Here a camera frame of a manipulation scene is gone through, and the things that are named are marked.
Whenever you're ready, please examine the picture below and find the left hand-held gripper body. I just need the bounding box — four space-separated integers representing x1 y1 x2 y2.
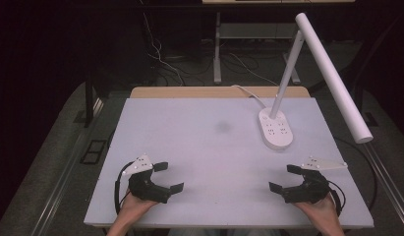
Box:
121 153 173 205

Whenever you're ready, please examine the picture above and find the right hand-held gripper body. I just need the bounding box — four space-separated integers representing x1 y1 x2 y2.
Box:
282 155 349 205

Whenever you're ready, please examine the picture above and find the person's left hand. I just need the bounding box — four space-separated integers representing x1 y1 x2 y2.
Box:
118 189 158 224

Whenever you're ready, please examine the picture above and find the person's right hand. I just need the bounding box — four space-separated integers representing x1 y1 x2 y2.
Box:
292 193 342 228

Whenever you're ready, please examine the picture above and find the white table board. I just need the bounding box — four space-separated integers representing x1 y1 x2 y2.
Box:
84 96 375 229

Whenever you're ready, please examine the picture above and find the wooden table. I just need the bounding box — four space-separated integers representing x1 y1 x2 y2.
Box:
129 86 312 99

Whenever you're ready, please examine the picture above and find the black metal stand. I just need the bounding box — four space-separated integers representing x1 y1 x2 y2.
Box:
83 73 109 129

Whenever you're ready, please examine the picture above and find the white desk lamp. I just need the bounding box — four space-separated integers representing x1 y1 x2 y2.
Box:
257 12 375 151

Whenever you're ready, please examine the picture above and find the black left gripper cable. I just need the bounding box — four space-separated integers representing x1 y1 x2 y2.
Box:
113 161 136 216

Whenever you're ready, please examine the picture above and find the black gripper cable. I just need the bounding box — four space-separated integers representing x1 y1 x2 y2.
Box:
326 179 348 217
113 161 136 216

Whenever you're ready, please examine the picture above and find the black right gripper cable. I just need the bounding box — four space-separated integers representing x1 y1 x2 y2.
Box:
326 179 348 217

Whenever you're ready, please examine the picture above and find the black floor cable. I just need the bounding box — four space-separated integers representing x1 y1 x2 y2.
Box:
333 137 378 211

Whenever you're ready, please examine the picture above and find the black floor frame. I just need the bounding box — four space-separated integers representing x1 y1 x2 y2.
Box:
79 139 108 165

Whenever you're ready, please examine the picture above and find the metal floor rail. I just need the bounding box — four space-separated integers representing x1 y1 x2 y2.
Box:
364 141 404 227
29 97 105 236

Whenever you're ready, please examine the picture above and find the white lamp cable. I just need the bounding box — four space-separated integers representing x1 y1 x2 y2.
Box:
230 84 268 109

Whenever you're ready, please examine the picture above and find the thin white floor cable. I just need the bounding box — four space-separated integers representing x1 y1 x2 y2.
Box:
228 52 280 87

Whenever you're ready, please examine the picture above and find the grey metal desk frame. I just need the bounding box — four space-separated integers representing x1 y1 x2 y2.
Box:
213 12 303 86

